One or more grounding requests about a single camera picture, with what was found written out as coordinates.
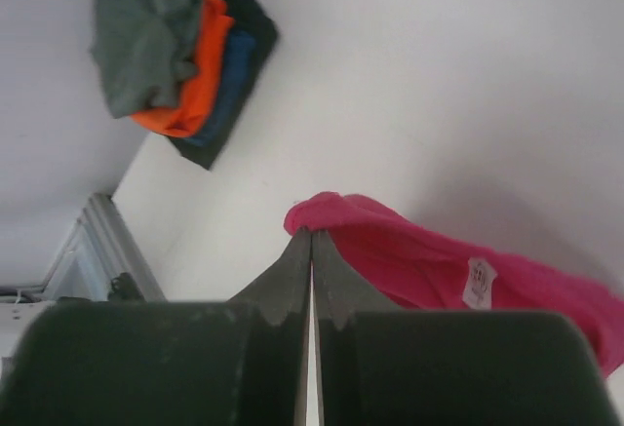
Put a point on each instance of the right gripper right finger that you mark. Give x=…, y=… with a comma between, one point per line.
x=381, y=364

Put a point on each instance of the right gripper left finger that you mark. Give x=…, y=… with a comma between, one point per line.
x=242, y=361

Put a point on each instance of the blue t shirt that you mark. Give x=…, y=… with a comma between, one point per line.
x=238, y=52

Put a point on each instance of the orange t shirt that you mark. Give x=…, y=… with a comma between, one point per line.
x=198, y=94

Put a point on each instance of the black t shirt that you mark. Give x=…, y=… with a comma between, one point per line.
x=249, y=16

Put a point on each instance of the pink t shirt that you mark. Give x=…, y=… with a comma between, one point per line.
x=422, y=269

